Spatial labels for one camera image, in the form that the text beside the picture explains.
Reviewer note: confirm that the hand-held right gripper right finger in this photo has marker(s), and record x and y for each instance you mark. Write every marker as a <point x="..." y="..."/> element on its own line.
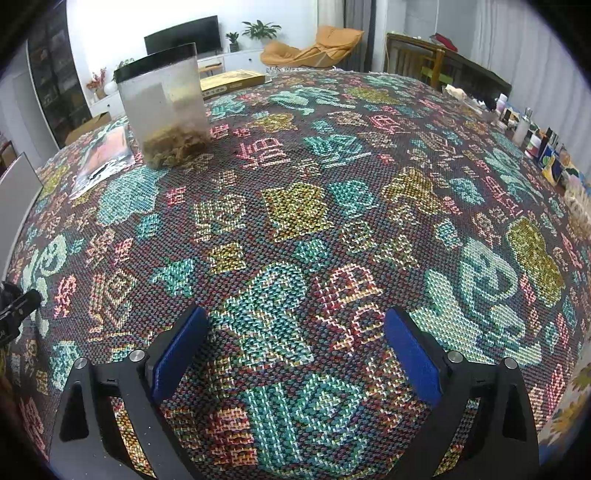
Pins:
<point x="411" y="350"/>

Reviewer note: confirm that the large leafy potted plant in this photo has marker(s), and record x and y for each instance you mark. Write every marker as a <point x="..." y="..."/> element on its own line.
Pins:
<point x="261" y="28"/>

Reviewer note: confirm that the shiny plastic bag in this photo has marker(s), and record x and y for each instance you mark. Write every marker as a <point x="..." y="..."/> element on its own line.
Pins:
<point x="104" y="157"/>

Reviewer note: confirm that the white panel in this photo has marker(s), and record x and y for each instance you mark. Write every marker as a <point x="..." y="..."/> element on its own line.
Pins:
<point x="16" y="207"/>

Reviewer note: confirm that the bushy green potted plant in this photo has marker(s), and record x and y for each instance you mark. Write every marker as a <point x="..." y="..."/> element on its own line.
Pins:
<point x="123" y="63"/>

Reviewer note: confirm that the red item on table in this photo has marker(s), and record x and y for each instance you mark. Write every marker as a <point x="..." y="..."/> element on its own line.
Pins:
<point x="445" y="41"/>

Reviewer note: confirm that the black television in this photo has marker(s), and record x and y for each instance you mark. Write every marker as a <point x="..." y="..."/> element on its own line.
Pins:
<point x="184" y="34"/>

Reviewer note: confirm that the dark glass cabinet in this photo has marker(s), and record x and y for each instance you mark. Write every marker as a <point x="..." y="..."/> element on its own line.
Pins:
<point x="55" y="78"/>

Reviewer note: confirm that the white television cabinet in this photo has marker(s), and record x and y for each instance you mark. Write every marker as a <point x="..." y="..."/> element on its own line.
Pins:
<point x="240" y="60"/>

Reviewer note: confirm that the cardboard box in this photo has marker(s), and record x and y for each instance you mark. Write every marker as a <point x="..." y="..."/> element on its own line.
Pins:
<point x="87" y="127"/>

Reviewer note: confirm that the yellow flat box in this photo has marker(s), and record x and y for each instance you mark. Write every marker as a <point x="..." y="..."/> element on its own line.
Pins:
<point x="233" y="79"/>

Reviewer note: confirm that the clear container with black lid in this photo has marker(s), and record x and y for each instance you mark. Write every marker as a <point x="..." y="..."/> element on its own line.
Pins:
<point x="161" y="106"/>

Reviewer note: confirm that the white curtain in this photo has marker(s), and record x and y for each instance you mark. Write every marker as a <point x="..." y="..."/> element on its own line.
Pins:
<point x="331" y="13"/>

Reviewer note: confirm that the red flowers in vase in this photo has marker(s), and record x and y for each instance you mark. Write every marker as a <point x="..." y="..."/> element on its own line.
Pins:
<point x="96" y="83"/>

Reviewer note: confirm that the grey curtain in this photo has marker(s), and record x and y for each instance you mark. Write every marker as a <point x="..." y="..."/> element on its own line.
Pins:
<point x="360" y="27"/>

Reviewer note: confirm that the orange lounge chair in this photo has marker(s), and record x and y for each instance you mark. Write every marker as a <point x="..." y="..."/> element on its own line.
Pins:
<point x="323" y="41"/>

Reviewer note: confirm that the row of small bottles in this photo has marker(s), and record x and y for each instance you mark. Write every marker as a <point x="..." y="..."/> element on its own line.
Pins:
<point x="521" y="129"/>

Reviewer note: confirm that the green chair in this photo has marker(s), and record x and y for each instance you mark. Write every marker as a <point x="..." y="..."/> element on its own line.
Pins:
<point x="431" y="74"/>

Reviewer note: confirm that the dark wooden table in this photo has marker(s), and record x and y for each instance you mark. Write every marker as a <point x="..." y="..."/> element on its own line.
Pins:
<point x="480" y="76"/>

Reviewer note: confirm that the small potted plant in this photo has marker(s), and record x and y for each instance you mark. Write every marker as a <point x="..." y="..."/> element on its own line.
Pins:
<point x="232" y="40"/>

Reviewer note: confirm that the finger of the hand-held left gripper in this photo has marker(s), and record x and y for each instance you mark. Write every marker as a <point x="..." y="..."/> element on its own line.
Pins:
<point x="21" y="303"/>

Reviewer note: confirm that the patterned woven blanket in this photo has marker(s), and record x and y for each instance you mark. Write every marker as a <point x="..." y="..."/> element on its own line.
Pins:
<point x="300" y="207"/>

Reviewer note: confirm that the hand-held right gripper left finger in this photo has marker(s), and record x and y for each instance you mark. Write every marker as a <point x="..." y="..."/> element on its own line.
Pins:
<point x="180" y="350"/>

